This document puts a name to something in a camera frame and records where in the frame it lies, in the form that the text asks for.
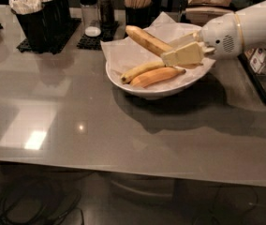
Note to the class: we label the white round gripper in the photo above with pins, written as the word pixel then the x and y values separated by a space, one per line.
pixel 219 37

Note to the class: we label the long yellow banana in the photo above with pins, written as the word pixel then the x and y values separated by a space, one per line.
pixel 147 41

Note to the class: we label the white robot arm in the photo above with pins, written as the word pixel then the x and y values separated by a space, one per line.
pixel 252 21

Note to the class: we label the orange ripe banana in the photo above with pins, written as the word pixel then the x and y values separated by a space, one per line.
pixel 156 76

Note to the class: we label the white ceramic bowl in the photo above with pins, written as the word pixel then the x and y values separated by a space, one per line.
pixel 158 92

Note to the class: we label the white paper bowl liner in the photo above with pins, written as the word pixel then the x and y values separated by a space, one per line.
pixel 120 53

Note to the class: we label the small yellow banana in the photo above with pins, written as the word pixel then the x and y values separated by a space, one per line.
pixel 129 75

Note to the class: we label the black cup of wooden stirrers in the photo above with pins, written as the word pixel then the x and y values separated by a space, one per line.
pixel 138 12

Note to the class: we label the black grid mat centre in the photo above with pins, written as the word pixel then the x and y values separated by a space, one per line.
pixel 94 43

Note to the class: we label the black grid mat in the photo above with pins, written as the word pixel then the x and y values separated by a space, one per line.
pixel 38 40
pixel 94 43

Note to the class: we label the pepper shaker black lid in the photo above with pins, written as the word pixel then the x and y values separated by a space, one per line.
pixel 106 11

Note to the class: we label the black grid mat left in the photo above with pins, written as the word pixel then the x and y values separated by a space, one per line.
pixel 38 40

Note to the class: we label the black cup behind cutlery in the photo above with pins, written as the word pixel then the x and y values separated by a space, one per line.
pixel 63 11

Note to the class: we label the black cup of white cutlery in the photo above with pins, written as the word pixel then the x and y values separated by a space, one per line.
pixel 38 13

